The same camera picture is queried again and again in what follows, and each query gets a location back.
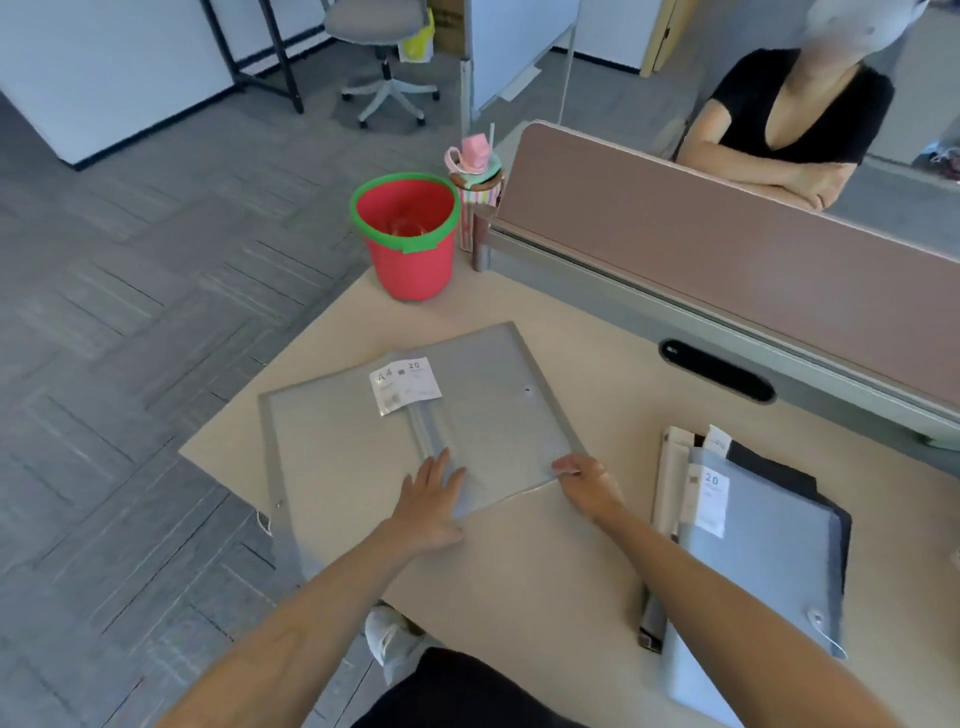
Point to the person's left forearm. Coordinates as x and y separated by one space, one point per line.
315 637

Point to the black document folder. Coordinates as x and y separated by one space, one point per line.
780 466

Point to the yellow plastic bag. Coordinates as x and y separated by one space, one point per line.
417 41

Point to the dark brown folder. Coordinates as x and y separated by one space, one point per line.
651 622

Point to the grey document folder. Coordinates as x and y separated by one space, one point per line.
337 450

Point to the blue-grey closed document folder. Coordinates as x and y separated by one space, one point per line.
765 585

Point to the cardboard box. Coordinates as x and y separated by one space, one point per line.
448 26

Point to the black metal frame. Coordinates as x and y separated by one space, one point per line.
285 67

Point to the person's black trousers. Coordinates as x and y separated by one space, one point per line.
465 694

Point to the person's left fingers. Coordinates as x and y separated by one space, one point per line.
431 480

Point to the red bucket with green rim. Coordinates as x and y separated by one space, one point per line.
412 262

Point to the grey office chair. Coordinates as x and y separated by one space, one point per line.
382 22

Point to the person's right forearm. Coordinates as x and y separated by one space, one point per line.
720 615

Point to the person's right hand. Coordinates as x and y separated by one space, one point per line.
596 487

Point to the person's left hand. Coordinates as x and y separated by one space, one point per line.
427 510

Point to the person's right thumb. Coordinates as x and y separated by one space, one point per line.
568 466

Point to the white document folder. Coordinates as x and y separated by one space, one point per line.
670 480

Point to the white label on blue-grey folder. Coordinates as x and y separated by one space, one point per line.
705 501

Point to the pink desk divider panel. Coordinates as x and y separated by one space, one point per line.
675 247

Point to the pink striped tumbler with straw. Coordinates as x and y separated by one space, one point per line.
480 195

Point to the white shoe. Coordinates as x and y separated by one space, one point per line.
390 637

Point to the white partition board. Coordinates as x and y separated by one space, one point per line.
517 45

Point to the white paper label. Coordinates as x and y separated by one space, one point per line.
405 384

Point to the wooden board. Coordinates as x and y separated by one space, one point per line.
658 37

